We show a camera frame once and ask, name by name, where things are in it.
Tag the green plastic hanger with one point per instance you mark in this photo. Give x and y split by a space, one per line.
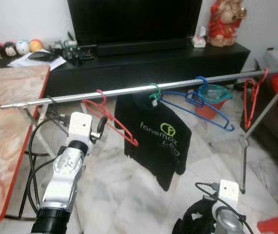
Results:
157 92

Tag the black wallet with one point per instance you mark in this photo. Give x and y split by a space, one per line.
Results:
41 55

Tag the pink marble folding table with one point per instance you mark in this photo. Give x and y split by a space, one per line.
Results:
7 107

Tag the red plastic stool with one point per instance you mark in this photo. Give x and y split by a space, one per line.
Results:
275 226

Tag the red laughing Buddha statue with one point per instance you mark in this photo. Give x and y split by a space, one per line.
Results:
224 29

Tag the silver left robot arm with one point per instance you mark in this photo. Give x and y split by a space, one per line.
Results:
63 185

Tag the black television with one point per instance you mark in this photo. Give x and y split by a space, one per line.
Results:
134 22

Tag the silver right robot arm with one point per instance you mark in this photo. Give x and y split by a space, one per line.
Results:
226 222

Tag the black TV cabinet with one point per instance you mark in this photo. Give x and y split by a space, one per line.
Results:
129 73

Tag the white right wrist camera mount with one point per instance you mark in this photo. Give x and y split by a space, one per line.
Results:
228 191

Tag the green circuit board gadget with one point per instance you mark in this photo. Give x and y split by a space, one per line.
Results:
78 51

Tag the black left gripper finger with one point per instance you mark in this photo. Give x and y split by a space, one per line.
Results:
102 125

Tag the white tissue box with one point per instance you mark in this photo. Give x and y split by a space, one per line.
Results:
198 42

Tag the orange round plush toy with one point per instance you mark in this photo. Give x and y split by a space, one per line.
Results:
36 46

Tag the white round plush toy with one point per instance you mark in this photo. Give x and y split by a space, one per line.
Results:
23 47

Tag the black shirt green logo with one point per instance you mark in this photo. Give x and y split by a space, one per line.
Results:
148 146

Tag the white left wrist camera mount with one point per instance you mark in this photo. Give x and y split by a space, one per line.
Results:
79 126

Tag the red plastic hanger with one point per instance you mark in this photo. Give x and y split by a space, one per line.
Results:
124 133
246 105

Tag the steel clothes rack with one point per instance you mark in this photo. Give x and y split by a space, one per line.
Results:
129 90

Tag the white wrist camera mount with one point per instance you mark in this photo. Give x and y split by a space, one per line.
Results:
79 126
228 191

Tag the orange bucket teal liner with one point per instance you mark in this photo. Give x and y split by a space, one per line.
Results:
207 111

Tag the blue plastic hanger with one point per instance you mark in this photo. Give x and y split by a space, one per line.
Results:
207 84

